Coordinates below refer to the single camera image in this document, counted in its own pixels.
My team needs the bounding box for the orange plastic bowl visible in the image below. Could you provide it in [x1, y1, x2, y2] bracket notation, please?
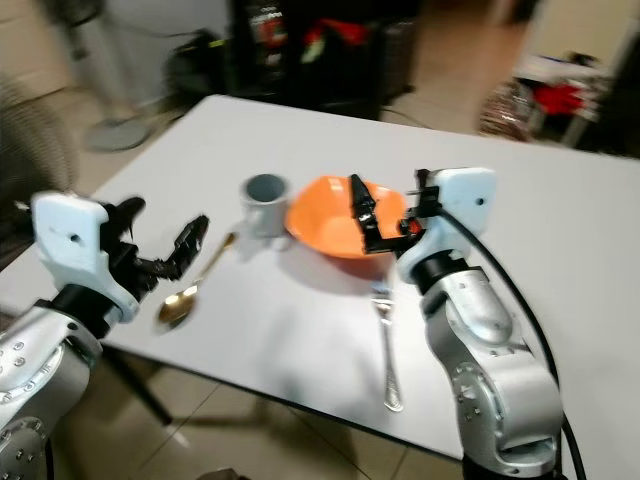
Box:
[285, 174, 409, 261]

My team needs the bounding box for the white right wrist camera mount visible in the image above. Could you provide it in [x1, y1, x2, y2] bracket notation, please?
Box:
[396, 166, 499, 289]

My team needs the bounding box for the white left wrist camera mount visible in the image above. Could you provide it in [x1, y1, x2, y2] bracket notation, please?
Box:
[31, 191, 111, 293]

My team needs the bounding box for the dark round fan head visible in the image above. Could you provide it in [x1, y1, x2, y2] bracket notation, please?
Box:
[0, 75, 83, 271]

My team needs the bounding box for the gold metal spoon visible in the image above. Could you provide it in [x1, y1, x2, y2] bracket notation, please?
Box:
[157, 232, 239, 329]

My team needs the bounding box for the red box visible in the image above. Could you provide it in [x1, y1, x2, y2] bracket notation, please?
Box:
[531, 82, 587, 117]

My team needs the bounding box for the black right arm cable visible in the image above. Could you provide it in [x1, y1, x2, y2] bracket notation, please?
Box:
[440, 210, 589, 480]

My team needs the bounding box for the patterned brown bag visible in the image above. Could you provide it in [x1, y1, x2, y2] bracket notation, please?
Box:
[479, 80, 537, 140]

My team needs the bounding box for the black table leg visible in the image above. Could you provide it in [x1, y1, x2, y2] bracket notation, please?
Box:
[104, 345, 177, 427]

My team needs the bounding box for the black bag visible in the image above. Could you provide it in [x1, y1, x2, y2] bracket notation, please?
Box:
[165, 34, 237, 103]

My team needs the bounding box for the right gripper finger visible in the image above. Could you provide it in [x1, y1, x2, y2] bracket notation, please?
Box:
[408, 168, 439, 213]
[347, 172, 385, 253]

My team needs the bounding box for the grey cup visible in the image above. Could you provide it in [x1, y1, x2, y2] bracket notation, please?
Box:
[240, 172, 294, 240]

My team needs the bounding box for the silver metal fork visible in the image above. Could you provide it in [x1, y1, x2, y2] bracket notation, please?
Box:
[369, 283, 407, 413]

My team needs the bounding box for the white side rack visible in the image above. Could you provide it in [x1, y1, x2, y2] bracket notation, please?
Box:
[510, 44, 640, 153]

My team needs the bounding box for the black cabinet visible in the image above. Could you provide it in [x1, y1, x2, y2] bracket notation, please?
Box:
[228, 0, 423, 117]

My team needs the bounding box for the grey pedestal fan stand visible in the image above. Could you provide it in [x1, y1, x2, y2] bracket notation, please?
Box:
[45, 0, 153, 154]

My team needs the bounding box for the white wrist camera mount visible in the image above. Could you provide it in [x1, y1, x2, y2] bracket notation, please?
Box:
[31, 191, 111, 293]
[396, 166, 499, 289]

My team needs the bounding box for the red cloth item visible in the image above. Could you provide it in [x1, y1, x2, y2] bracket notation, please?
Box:
[304, 17, 373, 53]

